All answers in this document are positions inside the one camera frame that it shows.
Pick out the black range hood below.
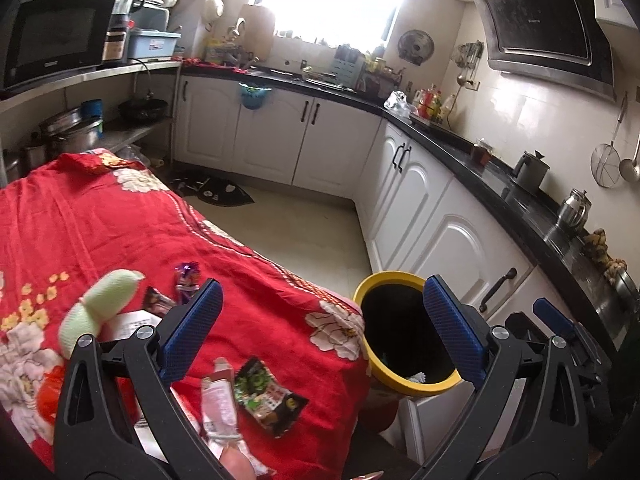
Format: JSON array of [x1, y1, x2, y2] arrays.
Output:
[[473, 0, 615, 101]]

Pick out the white red snack bag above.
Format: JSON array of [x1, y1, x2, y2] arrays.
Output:
[[99, 310, 162, 342]]

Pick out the steel kettle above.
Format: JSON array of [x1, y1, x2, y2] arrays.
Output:
[[556, 188, 591, 234]]

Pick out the green black snack wrapper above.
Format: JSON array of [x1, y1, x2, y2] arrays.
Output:
[[233, 356, 309, 438]]

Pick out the wire mesh strainer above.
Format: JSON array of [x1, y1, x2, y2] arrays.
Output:
[[590, 92, 628, 188]]

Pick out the yellow trash bin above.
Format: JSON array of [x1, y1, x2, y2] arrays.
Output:
[[354, 271, 461, 398]]

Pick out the ginger root pile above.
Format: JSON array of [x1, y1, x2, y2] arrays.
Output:
[[582, 229, 628, 285]]

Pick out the blue plastic storage box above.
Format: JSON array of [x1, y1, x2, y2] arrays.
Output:
[[127, 28, 181, 60]]

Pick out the dark candy bar wrapper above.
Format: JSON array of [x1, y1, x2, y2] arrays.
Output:
[[142, 286, 176, 318]]

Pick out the pink white wrapper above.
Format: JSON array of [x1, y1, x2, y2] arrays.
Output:
[[201, 358, 273, 479]]

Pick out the purple candy wrapper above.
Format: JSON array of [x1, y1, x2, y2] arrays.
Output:
[[175, 261, 201, 304]]

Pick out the white plastic bag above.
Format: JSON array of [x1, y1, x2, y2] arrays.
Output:
[[384, 90, 414, 119]]

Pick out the teal hanging basket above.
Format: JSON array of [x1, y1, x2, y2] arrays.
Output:
[[239, 82, 272, 110]]

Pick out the grey metal pot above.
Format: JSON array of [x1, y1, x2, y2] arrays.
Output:
[[511, 151, 550, 195]]

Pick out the green white plush toy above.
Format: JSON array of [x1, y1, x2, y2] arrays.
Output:
[[58, 269, 145, 360]]

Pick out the wall exhaust fan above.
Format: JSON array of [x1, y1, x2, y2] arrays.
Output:
[[397, 29, 435, 66]]

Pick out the black frying pan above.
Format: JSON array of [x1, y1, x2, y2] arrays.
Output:
[[118, 93, 168, 125]]

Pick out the red floral tablecloth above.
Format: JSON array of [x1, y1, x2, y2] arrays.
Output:
[[1, 151, 368, 479]]

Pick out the black microwave oven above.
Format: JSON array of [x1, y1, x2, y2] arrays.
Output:
[[3, 0, 115, 88]]

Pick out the steel pots on shelf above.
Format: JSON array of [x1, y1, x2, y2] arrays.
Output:
[[22, 107, 103, 171]]

